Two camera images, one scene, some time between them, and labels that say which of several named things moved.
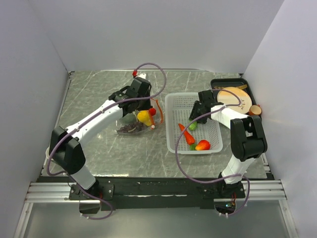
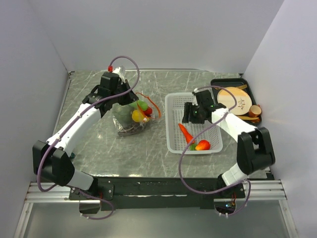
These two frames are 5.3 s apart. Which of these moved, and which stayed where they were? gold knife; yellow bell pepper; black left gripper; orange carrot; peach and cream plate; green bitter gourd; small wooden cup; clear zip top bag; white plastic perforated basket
Moved: clear zip top bag; black left gripper; green bitter gourd; yellow bell pepper
Stayed: gold knife; small wooden cup; peach and cream plate; white plastic perforated basket; orange carrot
